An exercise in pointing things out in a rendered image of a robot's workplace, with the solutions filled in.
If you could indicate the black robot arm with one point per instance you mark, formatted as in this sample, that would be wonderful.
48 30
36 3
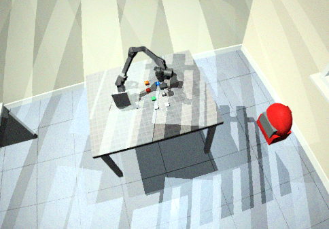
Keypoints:
132 52

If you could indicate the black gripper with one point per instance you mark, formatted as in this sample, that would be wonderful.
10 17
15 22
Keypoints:
163 85

